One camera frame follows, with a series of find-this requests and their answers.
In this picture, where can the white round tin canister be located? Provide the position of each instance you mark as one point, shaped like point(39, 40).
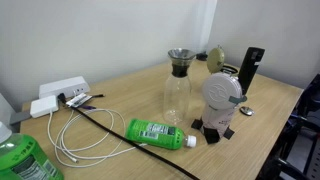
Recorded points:
point(221, 91)

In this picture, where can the black tape piece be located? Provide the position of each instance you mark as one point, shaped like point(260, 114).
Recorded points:
point(197, 124)
point(211, 136)
point(229, 133)

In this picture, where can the gold tin with hinged lid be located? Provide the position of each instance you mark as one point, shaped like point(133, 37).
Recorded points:
point(216, 60)

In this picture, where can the white charger adapter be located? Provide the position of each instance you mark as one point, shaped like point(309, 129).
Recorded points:
point(44, 106)

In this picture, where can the white sachet packet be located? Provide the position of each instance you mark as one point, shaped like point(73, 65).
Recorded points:
point(78, 100)

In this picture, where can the white rectangular power box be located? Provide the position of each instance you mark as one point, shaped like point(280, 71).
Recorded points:
point(63, 86)

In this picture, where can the black thermos flask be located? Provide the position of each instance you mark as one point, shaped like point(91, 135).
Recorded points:
point(250, 70)

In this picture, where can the black equipment rack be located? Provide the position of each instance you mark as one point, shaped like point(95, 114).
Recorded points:
point(300, 133)

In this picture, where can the green plastic bottle white cap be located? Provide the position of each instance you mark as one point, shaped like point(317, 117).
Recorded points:
point(153, 133)

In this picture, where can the small round metal disc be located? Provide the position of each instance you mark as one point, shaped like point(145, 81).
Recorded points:
point(247, 111)

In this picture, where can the large green soap bottle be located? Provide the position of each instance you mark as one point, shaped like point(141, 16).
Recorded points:
point(23, 156)

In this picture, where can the glass carafe with metal filter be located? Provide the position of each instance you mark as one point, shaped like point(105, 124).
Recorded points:
point(178, 96)

